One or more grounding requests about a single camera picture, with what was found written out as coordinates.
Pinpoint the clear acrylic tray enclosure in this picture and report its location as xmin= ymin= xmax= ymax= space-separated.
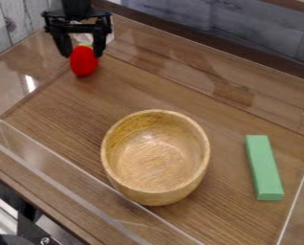
xmin=0 ymin=17 xmax=304 ymax=245

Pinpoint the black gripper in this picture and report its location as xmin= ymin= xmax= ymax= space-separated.
xmin=42 ymin=0 xmax=113 ymax=57

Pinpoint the black clamp mount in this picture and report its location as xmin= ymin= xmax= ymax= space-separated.
xmin=17 ymin=214 xmax=62 ymax=245

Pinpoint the green rectangular block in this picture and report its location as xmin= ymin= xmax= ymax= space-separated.
xmin=246 ymin=135 xmax=286 ymax=201

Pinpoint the red strawberry toy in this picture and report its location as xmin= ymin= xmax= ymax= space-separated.
xmin=71 ymin=46 xmax=101 ymax=77

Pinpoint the wooden bowl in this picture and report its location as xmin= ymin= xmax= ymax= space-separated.
xmin=102 ymin=109 xmax=211 ymax=206

